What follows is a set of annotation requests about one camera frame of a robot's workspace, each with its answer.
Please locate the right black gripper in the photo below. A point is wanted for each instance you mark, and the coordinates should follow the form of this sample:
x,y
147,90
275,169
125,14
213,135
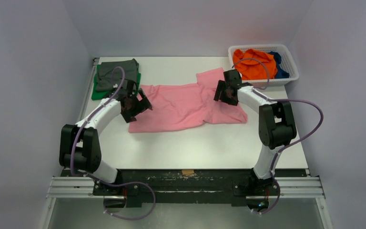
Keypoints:
x,y
226,95

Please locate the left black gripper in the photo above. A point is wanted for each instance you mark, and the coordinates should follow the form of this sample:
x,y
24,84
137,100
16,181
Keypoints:
x,y
142,105

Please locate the pink t shirt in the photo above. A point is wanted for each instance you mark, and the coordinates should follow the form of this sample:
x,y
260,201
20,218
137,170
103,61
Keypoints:
x,y
180,107

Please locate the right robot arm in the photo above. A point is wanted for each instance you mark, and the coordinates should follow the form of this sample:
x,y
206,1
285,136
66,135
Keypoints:
x,y
276,123

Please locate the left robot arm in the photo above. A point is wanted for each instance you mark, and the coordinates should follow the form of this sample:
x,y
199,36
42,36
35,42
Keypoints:
x,y
79,143

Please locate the orange t shirt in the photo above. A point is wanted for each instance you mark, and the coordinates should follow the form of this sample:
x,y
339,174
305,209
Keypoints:
x,y
248,66

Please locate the folded grey t shirt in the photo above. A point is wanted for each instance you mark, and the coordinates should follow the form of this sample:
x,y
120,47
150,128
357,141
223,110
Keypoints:
x,y
108,75

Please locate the folded green t shirt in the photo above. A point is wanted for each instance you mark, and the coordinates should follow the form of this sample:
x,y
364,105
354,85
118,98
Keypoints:
x,y
99,95

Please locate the blue t shirt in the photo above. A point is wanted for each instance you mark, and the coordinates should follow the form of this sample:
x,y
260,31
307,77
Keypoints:
x,y
280,74

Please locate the brown tape piece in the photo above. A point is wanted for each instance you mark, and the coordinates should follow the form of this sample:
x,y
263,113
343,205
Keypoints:
x,y
188,172

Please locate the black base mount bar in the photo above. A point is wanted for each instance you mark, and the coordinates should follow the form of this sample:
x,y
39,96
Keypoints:
x,y
207,186

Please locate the aluminium frame rail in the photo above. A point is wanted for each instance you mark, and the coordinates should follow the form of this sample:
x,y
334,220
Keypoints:
x,y
206,147

